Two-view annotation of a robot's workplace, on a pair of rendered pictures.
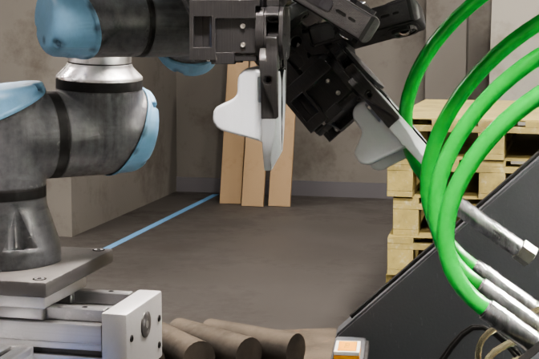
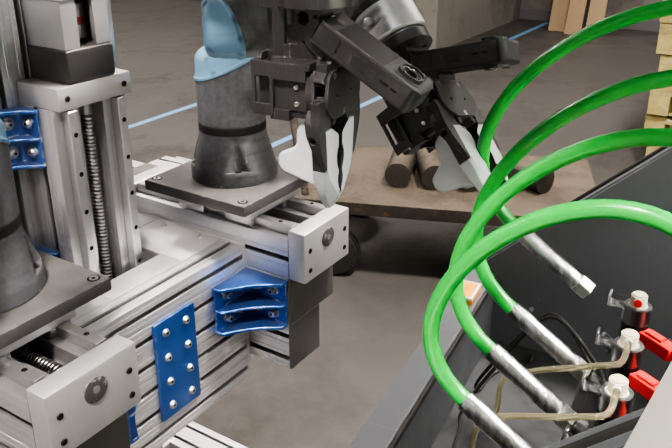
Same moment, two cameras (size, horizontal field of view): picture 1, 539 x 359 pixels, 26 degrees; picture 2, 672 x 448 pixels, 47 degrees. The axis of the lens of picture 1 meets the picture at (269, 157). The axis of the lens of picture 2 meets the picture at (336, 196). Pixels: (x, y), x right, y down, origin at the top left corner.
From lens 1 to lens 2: 0.48 m
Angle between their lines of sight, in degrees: 25
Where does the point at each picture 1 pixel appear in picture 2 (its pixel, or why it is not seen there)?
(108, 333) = (292, 246)
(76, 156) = not seen: hidden behind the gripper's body
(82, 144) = not seen: hidden behind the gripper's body
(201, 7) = (260, 67)
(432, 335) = (550, 281)
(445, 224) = (428, 324)
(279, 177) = (595, 14)
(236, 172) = (563, 8)
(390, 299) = (517, 248)
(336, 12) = (379, 82)
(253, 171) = (576, 8)
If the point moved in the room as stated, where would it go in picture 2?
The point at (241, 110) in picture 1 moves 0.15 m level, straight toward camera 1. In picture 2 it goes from (300, 158) to (234, 218)
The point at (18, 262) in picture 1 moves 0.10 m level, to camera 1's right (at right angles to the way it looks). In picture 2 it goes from (235, 182) to (290, 190)
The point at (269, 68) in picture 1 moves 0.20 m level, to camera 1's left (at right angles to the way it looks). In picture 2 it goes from (312, 132) to (124, 111)
